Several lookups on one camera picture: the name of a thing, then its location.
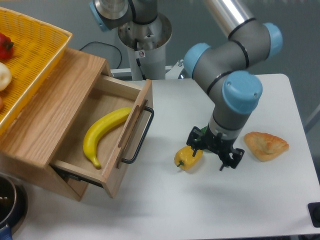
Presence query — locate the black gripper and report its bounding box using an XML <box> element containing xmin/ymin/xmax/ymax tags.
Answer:
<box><xmin>186</xmin><ymin>126</ymin><xmax>245</xmax><ymax>171</ymax></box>

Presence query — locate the wooden top drawer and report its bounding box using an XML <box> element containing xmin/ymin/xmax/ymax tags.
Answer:
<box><xmin>50</xmin><ymin>75</ymin><xmax>154</xmax><ymax>198</ymax></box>

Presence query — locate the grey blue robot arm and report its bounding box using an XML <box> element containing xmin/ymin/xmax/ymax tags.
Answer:
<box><xmin>89</xmin><ymin>0</ymin><xmax>283</xmax><ymax>168</ymax></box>

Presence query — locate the wooden drawer cabinet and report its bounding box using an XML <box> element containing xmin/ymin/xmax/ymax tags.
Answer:
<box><xmin>0</xmin><ymin>48</ymin><xmax>110</xmax><ymax>201</ymax></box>

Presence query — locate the green bell pepper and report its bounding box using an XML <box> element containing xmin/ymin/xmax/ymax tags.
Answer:
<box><xmin>196</xmin><ymin>126</ymin><xmax>216</xmax><ymax>153</ymax></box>

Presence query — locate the yellow bell pepper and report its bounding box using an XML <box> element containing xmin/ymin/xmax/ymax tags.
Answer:
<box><xmin>174</xmin><ymin>145</ymin><xmax>203</xmax><ymax>171</ymax></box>

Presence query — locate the toasted bread piece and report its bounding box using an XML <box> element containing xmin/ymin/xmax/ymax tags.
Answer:
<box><xmin>243</xmin><ymin>131</ymin><xmax>290</xmax><ymax>162</ymax></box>

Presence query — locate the black corner device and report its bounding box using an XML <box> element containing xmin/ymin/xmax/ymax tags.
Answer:
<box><xmin>307</xmin><ymin>202</ymin><xmax>320</xmax><ymax>228</ymax></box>

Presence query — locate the yellow banana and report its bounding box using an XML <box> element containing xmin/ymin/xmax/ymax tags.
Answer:
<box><xmin>82</xmin><ymin>107</ymin><xmax>132</xmax><ymax>169</ymax></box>

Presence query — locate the yellow plastic basket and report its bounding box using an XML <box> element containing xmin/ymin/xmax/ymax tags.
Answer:
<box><xmin>0</xmin><ymin>7</ymin><xmax>73</xmax><ymax>133</ymax></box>

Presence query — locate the dark metal pot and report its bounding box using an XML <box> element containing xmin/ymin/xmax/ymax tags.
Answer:
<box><xmin>0</xmin><ymin>174</ymin><xmax>29</xmax><ymax>240</ymax></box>

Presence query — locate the white onion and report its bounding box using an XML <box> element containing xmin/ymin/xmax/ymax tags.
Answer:
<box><xmin>0</xmin><ymin>63</ymin><xmax>12</xmax><ymax>91</ymax></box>

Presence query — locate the red bell pepper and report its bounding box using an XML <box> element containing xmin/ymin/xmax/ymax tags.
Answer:
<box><xmin>0</xmin><ymin>33</ymin><xmax>14</xmax><ymax>60</ymax></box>

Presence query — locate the black cable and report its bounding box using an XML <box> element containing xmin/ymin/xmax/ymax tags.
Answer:
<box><xmin>79</xmin><ymin>41</ymin><xmax>123</xmax><ymax>71</ymax></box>

